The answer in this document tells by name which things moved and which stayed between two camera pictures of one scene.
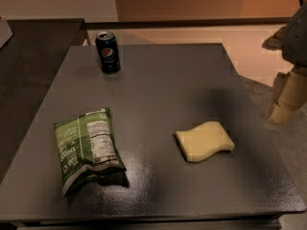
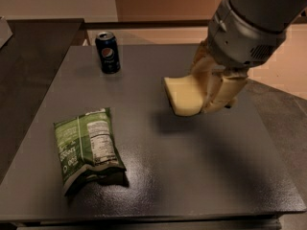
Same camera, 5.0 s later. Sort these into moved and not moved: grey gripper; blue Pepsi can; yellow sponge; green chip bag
Moved: grey gripper; yellow sponge
Not moved: blue Pepsi can; green chip bag
